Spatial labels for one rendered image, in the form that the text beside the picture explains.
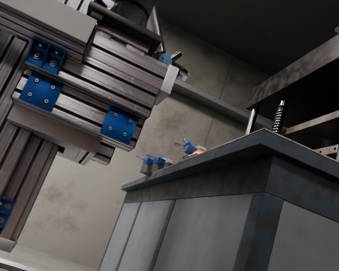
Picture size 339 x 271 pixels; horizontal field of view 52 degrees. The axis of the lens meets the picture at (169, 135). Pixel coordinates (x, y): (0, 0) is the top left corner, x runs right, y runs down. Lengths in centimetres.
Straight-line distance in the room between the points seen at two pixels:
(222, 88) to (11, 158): 397
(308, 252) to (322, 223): 7
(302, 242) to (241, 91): 424
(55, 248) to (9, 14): 337
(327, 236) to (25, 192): 85
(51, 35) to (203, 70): 398
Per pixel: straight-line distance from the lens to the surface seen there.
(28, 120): 109
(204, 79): 477
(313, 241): 85
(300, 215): 83
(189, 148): 143
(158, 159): 167
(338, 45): 237
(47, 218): 407
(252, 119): 304
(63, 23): 91
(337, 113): 227
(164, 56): 178
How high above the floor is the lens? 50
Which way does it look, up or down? 17 degrees up
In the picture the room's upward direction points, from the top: 20 degrees clockwise
